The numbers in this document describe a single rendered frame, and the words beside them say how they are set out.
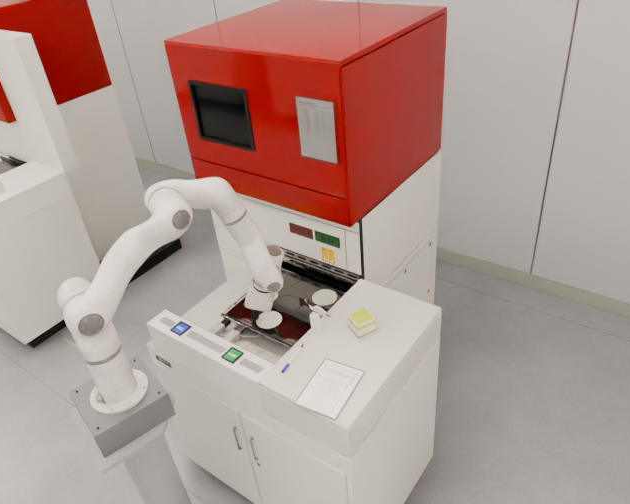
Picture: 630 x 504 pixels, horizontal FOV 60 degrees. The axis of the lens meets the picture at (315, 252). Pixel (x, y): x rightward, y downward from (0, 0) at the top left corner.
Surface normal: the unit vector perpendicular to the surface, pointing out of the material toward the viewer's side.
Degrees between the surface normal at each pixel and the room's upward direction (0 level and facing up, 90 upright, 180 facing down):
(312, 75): 90
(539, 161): 90
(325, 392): 0
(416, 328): 0
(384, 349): 0
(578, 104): 90
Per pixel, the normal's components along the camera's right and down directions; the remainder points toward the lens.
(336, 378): -0.09, -0.82
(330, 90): -0.59, 0.51
